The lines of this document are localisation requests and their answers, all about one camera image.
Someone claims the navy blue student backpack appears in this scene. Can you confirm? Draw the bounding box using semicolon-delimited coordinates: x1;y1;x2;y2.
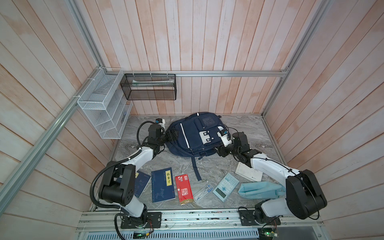
166;112;229;181

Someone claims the white notebook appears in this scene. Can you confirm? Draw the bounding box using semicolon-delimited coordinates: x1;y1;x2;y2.
235;162;263;182

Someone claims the blue book yellow label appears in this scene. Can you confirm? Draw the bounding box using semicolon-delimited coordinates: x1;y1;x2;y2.
151;168;175;203

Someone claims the dark blue book underneath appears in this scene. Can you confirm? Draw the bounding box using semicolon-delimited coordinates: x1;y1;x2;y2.
134;171;151;198

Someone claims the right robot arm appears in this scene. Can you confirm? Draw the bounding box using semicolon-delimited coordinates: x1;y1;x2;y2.
217;130;328;225

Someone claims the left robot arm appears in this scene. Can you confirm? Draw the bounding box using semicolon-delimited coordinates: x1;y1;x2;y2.
90;121;179;218

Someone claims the clear bag with pens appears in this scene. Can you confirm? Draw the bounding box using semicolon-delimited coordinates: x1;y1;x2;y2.
194;184;213;202

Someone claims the teal calculator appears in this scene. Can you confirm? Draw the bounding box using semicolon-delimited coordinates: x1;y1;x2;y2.
213;173;240;202

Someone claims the light blue pencil pouch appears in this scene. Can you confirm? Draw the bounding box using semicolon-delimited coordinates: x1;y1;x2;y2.
238;182;286;200

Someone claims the red snack box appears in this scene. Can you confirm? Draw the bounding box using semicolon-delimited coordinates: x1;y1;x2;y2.
175;174;194;205

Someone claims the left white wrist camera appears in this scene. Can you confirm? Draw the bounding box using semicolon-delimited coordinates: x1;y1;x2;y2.
155;118;166;128

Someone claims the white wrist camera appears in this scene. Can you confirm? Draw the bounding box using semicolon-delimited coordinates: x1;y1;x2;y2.
155;118;166;128
218;129;232;147

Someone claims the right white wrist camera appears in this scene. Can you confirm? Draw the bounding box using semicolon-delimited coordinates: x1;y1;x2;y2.
218;129;232;147

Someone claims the black mesh wire basket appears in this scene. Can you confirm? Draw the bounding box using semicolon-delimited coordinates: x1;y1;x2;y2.
120;74;177;101

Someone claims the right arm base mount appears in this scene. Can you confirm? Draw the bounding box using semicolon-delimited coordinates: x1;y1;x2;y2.
238;207;281;226

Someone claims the white wire shelf rack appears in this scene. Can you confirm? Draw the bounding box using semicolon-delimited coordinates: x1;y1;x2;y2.
78;68;133;140

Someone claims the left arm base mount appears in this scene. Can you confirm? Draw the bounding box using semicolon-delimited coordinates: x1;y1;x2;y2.
120;212;162;230

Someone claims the aluminium frame horizontal bar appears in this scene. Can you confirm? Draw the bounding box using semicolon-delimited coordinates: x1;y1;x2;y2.
122;70;288;78

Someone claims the aluminium mounting rail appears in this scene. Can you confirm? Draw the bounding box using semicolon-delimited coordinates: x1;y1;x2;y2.
75;209;327;235

